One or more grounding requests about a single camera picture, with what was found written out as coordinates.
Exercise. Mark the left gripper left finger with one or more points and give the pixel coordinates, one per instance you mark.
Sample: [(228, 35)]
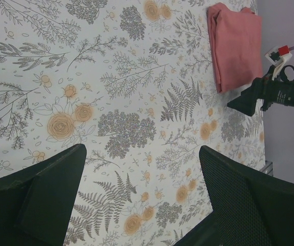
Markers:
[(36, 203)]

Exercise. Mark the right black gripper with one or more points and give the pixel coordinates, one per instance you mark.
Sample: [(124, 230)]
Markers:
[(270, 91)]

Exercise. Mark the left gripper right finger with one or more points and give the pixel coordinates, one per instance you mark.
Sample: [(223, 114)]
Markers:
[(248, 207)]

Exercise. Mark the salmon pink t shirt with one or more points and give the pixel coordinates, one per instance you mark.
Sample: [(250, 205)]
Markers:
[(235, 43)]

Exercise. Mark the floral table mat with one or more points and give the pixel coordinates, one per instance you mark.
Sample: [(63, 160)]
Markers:
[(133, 82)]

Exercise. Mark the aluminium frame rail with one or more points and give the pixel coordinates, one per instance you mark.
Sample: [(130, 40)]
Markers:
[(268, 168)]

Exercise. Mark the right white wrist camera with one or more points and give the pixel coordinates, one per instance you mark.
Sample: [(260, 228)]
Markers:
[(279, 57)]

